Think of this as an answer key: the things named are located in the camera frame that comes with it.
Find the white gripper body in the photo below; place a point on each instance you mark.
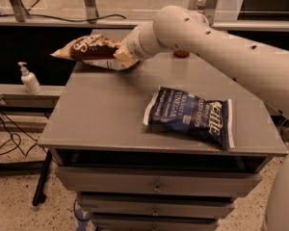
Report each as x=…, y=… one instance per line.
x=134, y=46

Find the brown sea salt chip bag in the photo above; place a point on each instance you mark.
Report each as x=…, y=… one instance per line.
x=96, y=50

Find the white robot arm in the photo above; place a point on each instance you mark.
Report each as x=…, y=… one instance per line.
x=259, y=68

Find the blue kettle chip bag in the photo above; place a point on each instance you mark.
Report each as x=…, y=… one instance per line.
x=188, y=114

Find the red coca-cola can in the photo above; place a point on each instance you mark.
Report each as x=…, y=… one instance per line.
x=181, y=54

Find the grey drawer cabinet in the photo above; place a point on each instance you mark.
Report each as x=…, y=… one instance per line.
x=98, y=123

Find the white pump dispenser bottle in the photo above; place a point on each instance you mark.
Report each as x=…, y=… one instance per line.
x=29, y=79

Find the top grey drawer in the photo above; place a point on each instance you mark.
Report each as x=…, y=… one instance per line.
x=161, y=182

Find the grey drawer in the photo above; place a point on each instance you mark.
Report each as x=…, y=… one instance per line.
x=153, y=224
x=155, y=206
x=161, y=182

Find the middle grey drawer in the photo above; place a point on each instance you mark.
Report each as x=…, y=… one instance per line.
x=155, y=206

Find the black metal stand leg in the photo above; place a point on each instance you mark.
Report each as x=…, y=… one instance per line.
x=40, y=196

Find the bottom grey drawer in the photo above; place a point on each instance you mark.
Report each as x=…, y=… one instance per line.
x=153, y=224

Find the middle metal railing post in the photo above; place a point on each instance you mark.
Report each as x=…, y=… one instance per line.
x=91, y=10

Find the metal railing post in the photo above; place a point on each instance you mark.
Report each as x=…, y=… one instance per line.
x=209, y=10
x=91, y=10
x=18, y=10

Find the right metal railing post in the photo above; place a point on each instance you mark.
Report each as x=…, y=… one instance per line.
x=209, y=10

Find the left metal railing post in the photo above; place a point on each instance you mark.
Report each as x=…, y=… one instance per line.
x=18, y=10

